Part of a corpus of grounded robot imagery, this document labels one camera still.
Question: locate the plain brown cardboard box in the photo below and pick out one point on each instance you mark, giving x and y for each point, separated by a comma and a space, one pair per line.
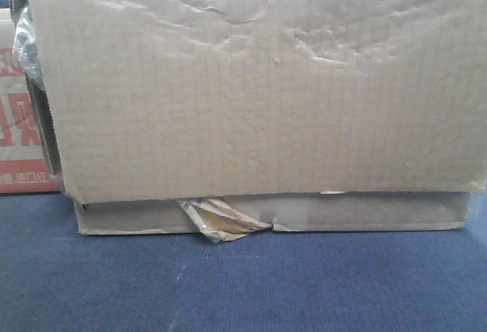
229, 117

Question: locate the red printed cardboard box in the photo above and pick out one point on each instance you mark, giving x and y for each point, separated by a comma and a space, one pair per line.
23, 169

